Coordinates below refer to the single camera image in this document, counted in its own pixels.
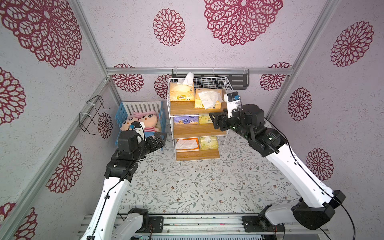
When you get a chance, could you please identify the white wire three-tier shelf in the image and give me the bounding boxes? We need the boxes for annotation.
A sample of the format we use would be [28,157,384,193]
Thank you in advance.
[167,77,234,162]

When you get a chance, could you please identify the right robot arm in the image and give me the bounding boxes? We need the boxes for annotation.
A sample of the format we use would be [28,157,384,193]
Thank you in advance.
[210,104,346,231]

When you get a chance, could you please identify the yellow-green tissue pack bottom shelf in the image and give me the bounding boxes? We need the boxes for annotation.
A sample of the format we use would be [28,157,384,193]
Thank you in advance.
[199,136,219,151]

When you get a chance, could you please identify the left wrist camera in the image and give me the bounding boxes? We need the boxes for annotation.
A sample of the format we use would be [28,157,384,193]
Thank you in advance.
[130,121,145,142]

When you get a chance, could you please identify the purple tissue pack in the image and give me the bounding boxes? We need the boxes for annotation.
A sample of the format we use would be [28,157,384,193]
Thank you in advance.
[174,116,199,125]

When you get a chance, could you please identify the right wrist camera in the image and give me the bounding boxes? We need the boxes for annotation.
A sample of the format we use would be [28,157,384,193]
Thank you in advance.
[224,92,242,119]

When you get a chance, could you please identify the yellow tissue pack shelf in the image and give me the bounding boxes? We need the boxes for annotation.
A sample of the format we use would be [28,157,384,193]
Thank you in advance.
[199,115,213,124]

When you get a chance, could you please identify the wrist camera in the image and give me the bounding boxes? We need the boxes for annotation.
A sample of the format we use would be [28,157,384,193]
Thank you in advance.
[130,121,145,142]
[224,92,242,119]

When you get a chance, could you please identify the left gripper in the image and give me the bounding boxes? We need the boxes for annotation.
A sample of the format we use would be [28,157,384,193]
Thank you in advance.
[132,131,167,162]

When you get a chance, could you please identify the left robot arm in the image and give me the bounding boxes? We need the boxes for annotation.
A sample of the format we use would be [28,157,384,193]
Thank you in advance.
[82,128,167,240]

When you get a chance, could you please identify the blue white toy crib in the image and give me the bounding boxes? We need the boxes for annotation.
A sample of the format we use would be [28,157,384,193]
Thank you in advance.
[115,101,167,137]

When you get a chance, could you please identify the grey wall-mounted shelf rack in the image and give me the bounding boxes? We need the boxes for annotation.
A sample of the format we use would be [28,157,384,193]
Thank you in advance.
[167,68,250,90]

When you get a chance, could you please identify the orange tissue pack bottom shelf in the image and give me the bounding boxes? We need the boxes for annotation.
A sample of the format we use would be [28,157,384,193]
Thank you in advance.
[176,138,200,153]

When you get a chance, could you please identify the yellow tissue pack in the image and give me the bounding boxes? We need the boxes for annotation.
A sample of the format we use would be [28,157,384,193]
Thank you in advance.
[194,89,223,110]

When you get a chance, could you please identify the black wire wall rack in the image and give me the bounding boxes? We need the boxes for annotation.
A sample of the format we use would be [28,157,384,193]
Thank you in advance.
[78,95,110,135]

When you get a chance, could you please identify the plush doll blue shorts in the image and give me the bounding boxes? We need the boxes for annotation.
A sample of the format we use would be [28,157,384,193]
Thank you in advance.
[139,114,160,138]

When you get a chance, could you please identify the plush doll orange shorts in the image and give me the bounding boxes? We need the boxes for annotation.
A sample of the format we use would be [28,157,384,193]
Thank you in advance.
[120,117,139,131]

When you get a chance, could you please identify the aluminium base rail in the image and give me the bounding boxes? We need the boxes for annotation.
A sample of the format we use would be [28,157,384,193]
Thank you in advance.
[77,213,331,240]

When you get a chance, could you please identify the floral patterned floor mat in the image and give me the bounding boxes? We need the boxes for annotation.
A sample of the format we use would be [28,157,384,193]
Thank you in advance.
[119,132,300,213]

